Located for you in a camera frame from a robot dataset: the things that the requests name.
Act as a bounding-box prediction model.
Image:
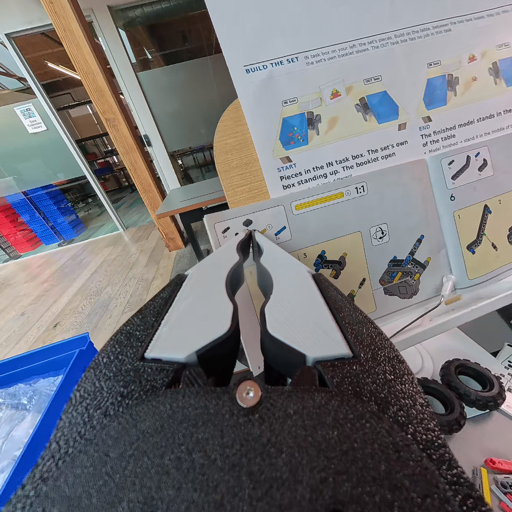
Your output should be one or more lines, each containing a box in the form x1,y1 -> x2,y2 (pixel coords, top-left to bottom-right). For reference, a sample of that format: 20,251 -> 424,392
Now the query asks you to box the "metal storage shelf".
76,134 -> 134,193

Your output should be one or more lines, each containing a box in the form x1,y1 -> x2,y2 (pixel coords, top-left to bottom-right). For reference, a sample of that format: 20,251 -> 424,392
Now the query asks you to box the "stack of red bins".
0,202 -> 43,257

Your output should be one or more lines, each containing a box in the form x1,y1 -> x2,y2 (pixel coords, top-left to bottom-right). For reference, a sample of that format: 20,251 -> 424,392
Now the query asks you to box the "toy building instruction booklet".
203,132 -> 512,378

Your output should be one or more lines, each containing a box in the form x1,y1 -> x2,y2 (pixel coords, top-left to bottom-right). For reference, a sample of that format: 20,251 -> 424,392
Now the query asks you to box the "blue plastic bin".
0,333 -> 98,505

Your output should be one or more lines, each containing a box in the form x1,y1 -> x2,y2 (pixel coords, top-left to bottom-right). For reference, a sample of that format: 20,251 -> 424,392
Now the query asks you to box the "white and wooden book stand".
214,98 -> 512,385

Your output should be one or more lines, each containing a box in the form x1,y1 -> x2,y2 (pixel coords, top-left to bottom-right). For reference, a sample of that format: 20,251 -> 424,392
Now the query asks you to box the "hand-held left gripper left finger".
144,229 -> 253,385

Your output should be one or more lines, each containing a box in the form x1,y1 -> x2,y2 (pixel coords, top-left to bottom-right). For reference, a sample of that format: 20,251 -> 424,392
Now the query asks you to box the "black toy tyre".
439,358 -> 506,412
416,377 -> 467,436

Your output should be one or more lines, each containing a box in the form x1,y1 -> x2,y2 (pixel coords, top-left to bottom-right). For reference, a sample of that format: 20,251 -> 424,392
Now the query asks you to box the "white wall sign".
14,103 -> 48,134

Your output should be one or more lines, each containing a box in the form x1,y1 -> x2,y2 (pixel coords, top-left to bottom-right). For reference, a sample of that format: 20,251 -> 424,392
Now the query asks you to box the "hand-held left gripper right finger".
252,230 -> 353,385

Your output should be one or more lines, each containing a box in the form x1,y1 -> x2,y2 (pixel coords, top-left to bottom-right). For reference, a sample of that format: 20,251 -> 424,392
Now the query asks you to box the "stack of blue bins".
10,182 -> 87,246

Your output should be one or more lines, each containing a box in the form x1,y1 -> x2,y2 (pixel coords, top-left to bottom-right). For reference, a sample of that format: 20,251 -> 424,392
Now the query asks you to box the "pile of mixed toy parts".
470,456 -> 512,512

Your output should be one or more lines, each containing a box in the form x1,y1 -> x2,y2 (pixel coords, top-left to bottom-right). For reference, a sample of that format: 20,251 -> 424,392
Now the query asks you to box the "wooden pillar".
40,0 -> 187,253

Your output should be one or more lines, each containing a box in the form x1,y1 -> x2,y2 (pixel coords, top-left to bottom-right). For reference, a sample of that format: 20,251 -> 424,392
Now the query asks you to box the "wood-edged grey table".
155,178 -> 229,261

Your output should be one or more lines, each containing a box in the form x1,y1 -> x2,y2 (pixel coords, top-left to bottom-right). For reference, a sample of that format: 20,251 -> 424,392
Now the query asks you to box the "white printed task sheet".
204,0 -> 512,199

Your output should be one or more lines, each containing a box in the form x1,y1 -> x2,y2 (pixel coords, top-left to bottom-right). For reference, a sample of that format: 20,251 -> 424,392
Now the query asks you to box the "clear plastic bag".
0,370 -> 66,486

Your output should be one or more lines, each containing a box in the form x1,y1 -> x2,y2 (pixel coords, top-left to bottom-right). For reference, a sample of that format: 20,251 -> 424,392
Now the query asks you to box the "white sticker sheet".
494,342 -> 512,416

